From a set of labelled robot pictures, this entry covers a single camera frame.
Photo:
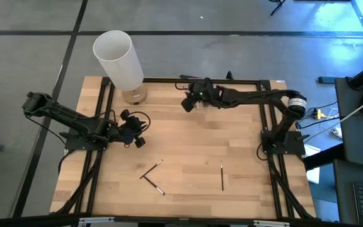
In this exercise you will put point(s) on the clear acrylic brush holder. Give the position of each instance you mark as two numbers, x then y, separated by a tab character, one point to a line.
207	106

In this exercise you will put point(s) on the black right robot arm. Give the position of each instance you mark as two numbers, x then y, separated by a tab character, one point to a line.
263	94

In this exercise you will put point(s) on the yellow power plug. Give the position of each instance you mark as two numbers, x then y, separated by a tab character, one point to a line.
319	114

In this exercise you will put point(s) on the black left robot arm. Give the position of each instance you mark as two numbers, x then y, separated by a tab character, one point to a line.
68	115

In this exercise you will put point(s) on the silver aluminium bracket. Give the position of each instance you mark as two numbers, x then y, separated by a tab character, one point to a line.
96	219
271	223

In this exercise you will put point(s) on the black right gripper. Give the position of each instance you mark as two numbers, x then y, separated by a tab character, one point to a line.
206	93

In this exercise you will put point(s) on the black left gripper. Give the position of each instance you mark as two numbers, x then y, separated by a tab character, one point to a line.
132	129

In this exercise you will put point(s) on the black frame-mounted bracket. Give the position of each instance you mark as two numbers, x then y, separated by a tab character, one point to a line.
187	76

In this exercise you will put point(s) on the black frame-mounted knob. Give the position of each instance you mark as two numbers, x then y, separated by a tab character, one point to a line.
229	75

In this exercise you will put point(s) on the dark grey side desk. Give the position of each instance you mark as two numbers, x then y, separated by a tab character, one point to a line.
358	142
342	195

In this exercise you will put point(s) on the black chair base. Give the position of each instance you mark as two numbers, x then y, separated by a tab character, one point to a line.
277	3

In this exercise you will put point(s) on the white paper sheet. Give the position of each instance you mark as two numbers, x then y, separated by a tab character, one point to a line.
314	175

